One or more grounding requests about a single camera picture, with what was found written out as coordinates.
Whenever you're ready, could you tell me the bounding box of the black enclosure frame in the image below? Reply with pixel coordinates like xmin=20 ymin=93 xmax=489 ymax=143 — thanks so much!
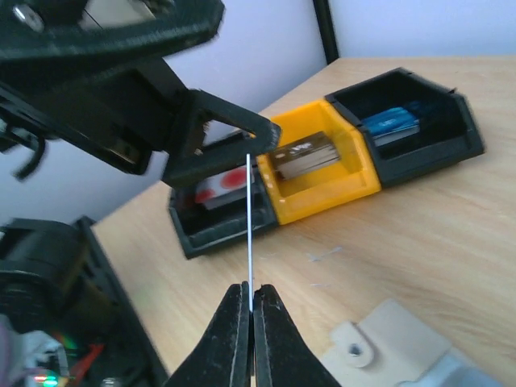
xmin=312 ymin=0 xmax=339 ymax=65

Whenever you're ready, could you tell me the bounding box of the black bin far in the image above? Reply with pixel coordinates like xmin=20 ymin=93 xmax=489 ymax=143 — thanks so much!
xmin=325 ymin=68 xmax=485 ymax=188

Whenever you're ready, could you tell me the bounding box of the black bin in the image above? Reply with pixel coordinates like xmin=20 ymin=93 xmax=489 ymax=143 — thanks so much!
xmin=325 ymin=68 xmax=485 ymax=188
xmin=167 ymin=160 xmax=279 ymax=260

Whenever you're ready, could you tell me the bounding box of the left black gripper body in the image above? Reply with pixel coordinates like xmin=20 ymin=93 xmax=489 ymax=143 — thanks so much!
xmin=1 ymin=59 xmax=188 ymax=181

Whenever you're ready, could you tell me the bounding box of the yellow bin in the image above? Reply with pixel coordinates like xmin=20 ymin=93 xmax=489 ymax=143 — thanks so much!
xmin=257 ymin=100 xmax=381 ymax=225

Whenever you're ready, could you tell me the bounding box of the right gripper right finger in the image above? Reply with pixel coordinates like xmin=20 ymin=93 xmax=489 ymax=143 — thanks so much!
xmin=253 ymin=285 xmax=339 ymax=386

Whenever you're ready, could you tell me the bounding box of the black bin near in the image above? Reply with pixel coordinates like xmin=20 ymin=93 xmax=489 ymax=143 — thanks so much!
xmin=167 ymin=160 xmax=279 ymax=260

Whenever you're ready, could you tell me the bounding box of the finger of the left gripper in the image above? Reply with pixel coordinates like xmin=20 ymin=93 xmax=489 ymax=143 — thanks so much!
xmin=161 ymin=89 xmax=281 ymax=189
xmin=1 ymin=1 xmax=225 ymax=67

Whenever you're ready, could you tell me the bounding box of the blue card in bin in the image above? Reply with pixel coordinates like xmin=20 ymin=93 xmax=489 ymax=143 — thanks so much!
xmin=362 ymin=101 xmax=432 ymax=147

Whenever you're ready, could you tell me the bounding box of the white red card in bin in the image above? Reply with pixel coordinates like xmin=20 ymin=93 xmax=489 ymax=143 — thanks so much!
xmin=194 ymin=166 xmax=248 ymax=210

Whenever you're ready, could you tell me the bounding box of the translucent plastic card holder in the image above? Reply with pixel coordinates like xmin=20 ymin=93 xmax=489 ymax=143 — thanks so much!
xmin=320 ymin=299 xmax=504 ymax=386

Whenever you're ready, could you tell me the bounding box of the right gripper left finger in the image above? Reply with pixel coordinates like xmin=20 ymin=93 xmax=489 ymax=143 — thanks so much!
xmin=164 ymin=281 xmax=252 ymax=387

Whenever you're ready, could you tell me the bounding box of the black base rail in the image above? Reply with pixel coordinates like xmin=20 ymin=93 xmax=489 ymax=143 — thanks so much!
xmin=73 ymin=217 xmax=168 ymax=386

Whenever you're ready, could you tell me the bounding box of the black card in bin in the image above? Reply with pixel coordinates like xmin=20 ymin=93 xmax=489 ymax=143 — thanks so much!
xmin=269 ymin=131 xmax=340 ymax=180

